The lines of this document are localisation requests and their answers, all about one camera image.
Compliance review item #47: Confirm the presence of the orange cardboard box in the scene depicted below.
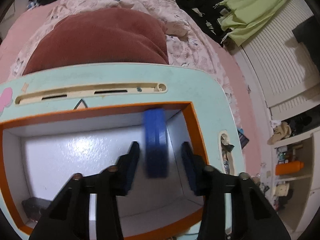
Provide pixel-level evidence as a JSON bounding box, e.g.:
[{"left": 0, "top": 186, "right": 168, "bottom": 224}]
[{"left": 1, "top": 101, "right": 207, "bottom": 239}]

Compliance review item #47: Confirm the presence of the pink floral quilt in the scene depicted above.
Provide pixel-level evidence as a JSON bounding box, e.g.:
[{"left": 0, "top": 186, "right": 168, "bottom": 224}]
[{"left": 1, "top": 0, "right": 240, "bottom": 124}]

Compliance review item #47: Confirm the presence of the black clothes pile right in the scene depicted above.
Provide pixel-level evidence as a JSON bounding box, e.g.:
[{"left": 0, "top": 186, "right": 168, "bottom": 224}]
[{"left": 175, "top": 0, "right": 231, "bottom": 47}]

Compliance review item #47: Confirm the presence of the blue small box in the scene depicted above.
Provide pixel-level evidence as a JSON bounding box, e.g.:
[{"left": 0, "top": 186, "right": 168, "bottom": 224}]
[{"left": 143, "top": 108, "right": 169, "bottom": 178}]

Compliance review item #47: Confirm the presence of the mint green lap table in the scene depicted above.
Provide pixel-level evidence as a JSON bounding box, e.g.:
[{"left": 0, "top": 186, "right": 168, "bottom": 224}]
[{"left": 0, "top": 62, "right": 246, "bottom": 240}]

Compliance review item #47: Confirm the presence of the dark red pillow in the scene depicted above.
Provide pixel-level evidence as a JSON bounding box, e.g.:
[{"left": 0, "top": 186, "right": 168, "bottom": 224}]
[{"left": 23, "top": 8, "right": 169, "bottom": 75}]

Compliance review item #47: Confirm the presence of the green hanging cloth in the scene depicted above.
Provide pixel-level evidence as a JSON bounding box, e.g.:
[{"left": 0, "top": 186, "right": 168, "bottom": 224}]
[{"left": 215, "top": 0, "right": 289, "bottom": 46}]

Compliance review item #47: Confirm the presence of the orange bottle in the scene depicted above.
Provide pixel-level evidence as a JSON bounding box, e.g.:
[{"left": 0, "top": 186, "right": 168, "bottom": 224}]
[{"left": 275, "top": 160, "right": 304, "bottom": 176}]

